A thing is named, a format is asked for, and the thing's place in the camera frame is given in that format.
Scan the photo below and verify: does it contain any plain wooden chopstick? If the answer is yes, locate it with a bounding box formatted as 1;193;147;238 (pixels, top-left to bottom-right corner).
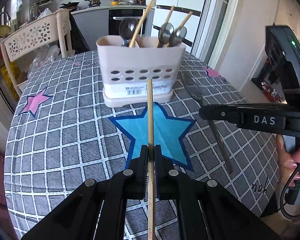
155;6;175;48

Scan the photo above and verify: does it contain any beige perforated storage cart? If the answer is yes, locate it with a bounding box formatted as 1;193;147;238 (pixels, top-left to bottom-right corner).
0;9;75;96

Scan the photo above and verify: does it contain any black wok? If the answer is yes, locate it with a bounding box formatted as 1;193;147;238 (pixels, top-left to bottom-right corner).
60;2;79;10

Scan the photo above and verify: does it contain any black cable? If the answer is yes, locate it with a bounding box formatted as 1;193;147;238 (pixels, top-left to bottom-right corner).
280;144;300;220

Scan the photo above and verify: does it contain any right hand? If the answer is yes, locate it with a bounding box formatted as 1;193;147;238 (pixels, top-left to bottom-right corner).
276;134;300;186

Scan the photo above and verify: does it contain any blue-tipped wooden chopstick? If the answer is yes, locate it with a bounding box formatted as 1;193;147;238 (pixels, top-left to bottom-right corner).
129;0;154;48

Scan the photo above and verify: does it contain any white utensil caddy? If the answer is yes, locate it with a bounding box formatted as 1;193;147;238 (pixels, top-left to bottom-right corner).
96;35;186;108

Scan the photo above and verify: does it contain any white refrigerator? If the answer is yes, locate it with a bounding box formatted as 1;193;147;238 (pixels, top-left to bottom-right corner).
151;0;205;52

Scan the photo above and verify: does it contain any black built-in oven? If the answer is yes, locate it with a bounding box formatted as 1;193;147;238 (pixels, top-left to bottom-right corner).
108;8;144;35

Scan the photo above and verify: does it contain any checked grey tablecloth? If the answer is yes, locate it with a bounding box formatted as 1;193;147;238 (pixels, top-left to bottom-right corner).
4;51;279;238

